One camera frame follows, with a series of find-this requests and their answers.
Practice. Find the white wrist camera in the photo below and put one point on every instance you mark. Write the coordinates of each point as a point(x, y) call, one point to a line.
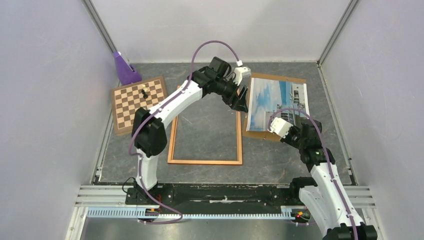
point(280, 127)
point(241, 73)

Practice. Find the aluminium rail frame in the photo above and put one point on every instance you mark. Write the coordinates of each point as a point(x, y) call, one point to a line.
point(109, 201)

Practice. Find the wooden picture frame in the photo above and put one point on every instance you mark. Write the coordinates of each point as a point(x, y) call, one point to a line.
point(207, 132)

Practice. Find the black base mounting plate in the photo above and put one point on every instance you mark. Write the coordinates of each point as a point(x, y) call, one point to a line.
point(220, 199)

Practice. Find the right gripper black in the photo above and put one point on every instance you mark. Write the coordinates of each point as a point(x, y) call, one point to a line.
point(291, 129)

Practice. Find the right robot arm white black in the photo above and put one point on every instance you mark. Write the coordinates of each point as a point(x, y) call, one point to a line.
point(322, 193)

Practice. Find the purple plastic cone object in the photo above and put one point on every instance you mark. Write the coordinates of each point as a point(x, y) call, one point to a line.
point(126, 72)

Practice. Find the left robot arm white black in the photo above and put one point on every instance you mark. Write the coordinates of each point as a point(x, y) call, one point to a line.
point(149, 136)

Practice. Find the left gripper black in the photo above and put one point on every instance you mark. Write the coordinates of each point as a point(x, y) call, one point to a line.
point(237, 103)

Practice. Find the white chess piece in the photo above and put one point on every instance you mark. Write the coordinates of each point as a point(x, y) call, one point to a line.
point(144, 89)

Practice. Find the building and sky photo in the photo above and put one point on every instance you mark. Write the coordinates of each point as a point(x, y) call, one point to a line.
point(268, 96)

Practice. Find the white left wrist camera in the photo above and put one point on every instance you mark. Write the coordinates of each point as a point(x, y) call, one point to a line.
point(241, 73)

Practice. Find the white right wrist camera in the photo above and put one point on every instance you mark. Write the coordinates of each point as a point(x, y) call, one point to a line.
point(280, 127)

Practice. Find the black chess piece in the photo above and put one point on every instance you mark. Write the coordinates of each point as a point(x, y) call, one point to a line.
point(145, 95)

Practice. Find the wooden chessboard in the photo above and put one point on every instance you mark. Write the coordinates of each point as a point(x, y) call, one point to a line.
point(127, 99)

